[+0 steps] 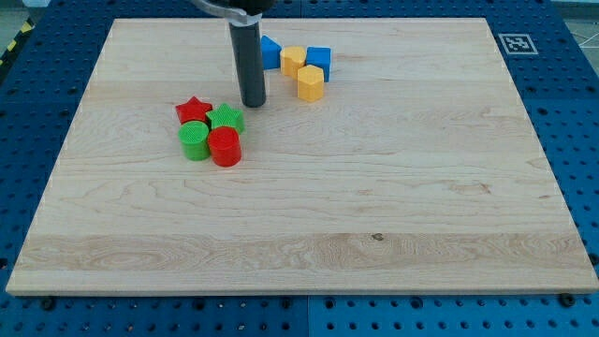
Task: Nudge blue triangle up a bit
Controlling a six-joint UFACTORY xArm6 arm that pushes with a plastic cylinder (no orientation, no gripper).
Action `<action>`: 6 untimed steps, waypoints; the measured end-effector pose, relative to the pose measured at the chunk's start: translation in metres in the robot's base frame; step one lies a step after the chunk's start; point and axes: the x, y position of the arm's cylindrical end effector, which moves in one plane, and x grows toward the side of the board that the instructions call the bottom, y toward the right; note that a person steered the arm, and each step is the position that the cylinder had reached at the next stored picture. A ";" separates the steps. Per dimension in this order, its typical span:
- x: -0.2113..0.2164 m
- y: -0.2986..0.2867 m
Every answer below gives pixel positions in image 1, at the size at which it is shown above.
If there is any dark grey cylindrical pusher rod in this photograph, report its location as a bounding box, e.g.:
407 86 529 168
229 22 266 108

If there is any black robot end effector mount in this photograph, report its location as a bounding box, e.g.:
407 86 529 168
215 0 276 16

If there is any blue triangle block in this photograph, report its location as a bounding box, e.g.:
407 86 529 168
260 35 282 70

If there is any yellow heart block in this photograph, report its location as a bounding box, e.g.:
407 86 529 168
280 46 307 79

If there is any blue cube block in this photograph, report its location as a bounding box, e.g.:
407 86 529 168
306 46 332 82

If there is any yellow hexagon block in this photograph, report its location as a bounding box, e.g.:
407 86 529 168
297 65 324 102

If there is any green star block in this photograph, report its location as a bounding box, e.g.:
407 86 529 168
207 103 245 134

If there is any red star block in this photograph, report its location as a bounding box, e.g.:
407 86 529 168
175 96 213 125

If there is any red cylinder block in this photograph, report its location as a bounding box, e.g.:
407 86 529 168
208 126 241 167

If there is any green cylinder block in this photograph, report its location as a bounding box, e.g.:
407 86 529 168
178 121 211 161

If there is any light wooden board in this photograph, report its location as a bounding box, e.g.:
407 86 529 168
7 18 598 297

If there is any white fiducial marker tag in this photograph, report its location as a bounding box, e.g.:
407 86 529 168
499 33 538 55

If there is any grey cable on effector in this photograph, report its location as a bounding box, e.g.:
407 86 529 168
189 0 263 26

